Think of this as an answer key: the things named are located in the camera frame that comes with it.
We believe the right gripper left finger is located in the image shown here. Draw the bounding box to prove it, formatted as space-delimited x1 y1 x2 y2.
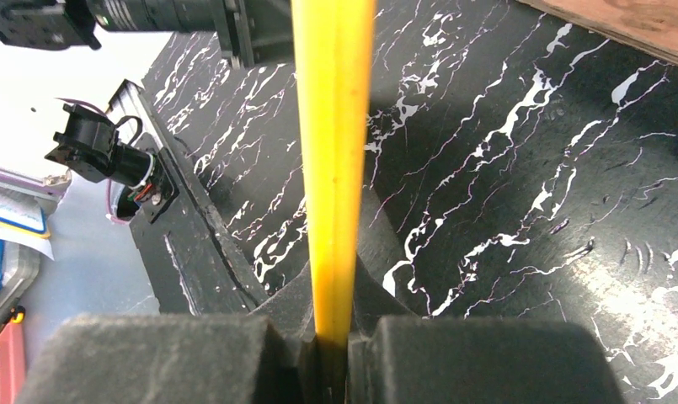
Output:
17 315 317 403

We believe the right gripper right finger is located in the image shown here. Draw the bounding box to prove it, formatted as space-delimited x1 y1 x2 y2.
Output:
348 316 624 403

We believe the yellow framed whiteboard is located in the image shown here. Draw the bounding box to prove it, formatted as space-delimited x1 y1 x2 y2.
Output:
291 0 376 348

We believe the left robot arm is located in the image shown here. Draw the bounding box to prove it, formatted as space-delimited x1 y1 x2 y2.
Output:
0 1 293 205

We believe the black marble pattern mat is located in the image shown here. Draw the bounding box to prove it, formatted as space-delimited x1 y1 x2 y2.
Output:
140 0 678 404

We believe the red tool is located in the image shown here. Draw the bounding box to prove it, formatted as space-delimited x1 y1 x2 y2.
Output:
0 306 27 404

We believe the grey plastic storage box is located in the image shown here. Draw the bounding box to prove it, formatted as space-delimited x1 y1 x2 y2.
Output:
0 242 43 323

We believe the brown wooden board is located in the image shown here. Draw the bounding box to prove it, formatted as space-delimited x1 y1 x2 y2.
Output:
525 0 678 66

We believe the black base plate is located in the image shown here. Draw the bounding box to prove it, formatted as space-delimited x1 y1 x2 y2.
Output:
130 133 268 316

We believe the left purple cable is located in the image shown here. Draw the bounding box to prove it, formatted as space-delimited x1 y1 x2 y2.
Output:
56 97 133 227

